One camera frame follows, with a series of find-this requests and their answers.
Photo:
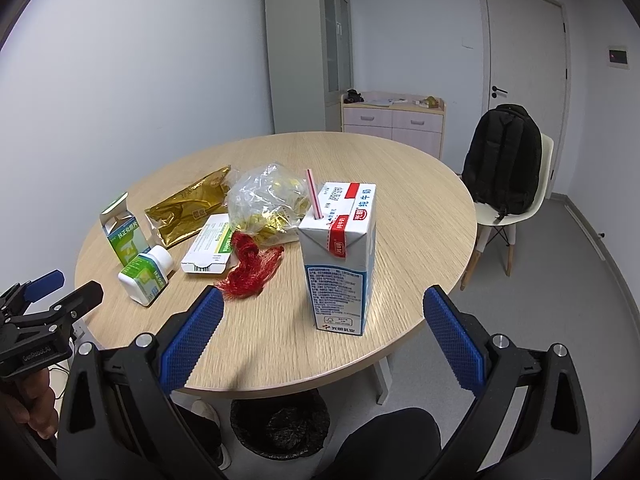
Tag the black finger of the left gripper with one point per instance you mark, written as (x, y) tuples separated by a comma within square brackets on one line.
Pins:
[(71, 308)]

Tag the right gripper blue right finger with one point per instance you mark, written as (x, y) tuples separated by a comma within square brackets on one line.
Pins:
[(550, 439)]

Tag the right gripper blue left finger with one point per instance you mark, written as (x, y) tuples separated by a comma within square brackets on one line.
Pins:
[(117, 418)]

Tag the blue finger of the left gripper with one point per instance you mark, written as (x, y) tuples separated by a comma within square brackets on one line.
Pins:
[(21, 296)]

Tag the white green pill bottle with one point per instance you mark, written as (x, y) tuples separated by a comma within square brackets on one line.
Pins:
[(147, 274)]

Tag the gold foil bag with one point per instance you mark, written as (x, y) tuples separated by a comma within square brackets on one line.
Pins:
[(183, 214)]

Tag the white green medicine box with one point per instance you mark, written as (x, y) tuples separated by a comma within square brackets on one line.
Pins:
[(211, 250)]

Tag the red mesh net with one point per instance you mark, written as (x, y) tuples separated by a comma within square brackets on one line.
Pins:
[(254, 269)]

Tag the clear plastic bag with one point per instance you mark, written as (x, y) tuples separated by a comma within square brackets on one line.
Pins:
[(268, 203)]

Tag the red striped straw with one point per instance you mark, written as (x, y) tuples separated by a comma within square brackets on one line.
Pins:
[(316, 208)]

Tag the white milk carton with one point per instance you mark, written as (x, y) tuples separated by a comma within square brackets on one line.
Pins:
[(339, 254)]

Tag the black trash bin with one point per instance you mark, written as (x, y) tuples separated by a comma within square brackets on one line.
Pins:
[(282, 427)]

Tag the person's left hand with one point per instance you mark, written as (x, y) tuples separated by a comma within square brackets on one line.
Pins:
[(33, 404)]

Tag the white chair wooden legs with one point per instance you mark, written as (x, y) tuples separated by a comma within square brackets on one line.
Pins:
[(490, 225)]

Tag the round wooden table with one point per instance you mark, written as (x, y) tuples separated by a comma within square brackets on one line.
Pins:
[(266, 343)]

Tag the black backpack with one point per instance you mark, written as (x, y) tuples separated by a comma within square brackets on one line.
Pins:
[(502, 166)]

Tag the tall grey cabinet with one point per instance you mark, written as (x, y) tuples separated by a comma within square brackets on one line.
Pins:
[(309, 46)]

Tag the white door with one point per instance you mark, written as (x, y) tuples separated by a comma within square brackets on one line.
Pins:
[(527, 62)]

